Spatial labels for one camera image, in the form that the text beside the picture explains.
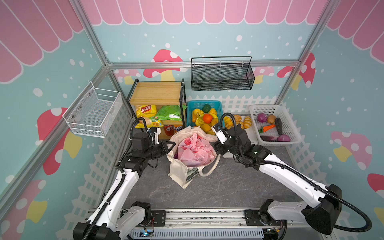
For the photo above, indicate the round beige bread bun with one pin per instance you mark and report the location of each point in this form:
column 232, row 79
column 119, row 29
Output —
column 238, row 118

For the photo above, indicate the small orange carrot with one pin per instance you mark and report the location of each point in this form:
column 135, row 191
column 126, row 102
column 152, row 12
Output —
column 266, row 128

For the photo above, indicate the white wire wall basket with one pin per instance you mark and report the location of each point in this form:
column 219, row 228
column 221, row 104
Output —
column 93, row 112

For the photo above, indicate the black mesh wall basket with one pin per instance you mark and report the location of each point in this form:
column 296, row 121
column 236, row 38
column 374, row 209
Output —
column 228, row 73

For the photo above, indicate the purple sweet potato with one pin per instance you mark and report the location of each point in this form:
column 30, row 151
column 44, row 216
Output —
column 269, row 138

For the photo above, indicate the wooden black-frame shelf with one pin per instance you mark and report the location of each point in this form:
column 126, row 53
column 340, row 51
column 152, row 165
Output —
column 159, row 94

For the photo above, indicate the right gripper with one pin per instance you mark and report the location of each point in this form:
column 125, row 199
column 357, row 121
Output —
column 222, row 147

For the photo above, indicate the banana bunch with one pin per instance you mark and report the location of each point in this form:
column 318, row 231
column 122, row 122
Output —
column 197, row 119

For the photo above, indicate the purple onion front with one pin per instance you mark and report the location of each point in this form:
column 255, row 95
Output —
column 283, row 138

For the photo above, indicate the green avocado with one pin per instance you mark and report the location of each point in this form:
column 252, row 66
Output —
column 206, row 108

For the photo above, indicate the orange soda can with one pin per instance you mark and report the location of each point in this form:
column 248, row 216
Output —
column 178, row 128

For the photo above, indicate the yellow chips bag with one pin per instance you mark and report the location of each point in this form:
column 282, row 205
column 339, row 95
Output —
column 148, row 112

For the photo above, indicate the teal plastic fruit basket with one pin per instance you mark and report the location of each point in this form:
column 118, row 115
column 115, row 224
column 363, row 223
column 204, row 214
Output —
column 198, row 105

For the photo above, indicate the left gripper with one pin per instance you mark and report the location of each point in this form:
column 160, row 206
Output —
column 163, row 145

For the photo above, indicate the orange tomato fruit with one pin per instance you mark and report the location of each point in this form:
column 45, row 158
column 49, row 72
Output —
column 207, row 118

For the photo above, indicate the beige canvas tote bag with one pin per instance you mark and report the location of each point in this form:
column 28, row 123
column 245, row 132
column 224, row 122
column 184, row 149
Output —
column 179, row 172

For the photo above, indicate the small striped bread roll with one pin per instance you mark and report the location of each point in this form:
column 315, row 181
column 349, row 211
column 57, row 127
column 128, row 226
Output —
column 247, row 122

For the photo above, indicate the green snack bag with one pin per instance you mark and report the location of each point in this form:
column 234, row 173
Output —
column 169, row 112

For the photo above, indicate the striped yellow bread roll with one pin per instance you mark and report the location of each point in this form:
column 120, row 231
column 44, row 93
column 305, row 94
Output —
column 228, row 122

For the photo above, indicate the white plastic vegetable basket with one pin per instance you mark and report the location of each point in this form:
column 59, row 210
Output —
column 289, row 127

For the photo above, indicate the pink plastic grocery bag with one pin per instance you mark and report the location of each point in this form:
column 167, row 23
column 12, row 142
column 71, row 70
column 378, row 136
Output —
column 195, row 151

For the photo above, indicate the purple onion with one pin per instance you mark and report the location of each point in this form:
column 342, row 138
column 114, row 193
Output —
column 283, row 138
column 262, row 117

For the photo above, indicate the brown potato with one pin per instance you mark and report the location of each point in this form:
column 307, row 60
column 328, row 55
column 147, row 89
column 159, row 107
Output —
column 271, row 119

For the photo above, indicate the purple onion back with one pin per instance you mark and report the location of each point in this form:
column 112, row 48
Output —
column 262, row 117

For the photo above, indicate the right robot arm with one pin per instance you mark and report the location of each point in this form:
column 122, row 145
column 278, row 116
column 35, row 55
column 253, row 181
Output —
column 320, row 205

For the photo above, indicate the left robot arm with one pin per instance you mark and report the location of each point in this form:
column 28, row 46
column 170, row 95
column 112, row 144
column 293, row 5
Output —
column 110, row 221

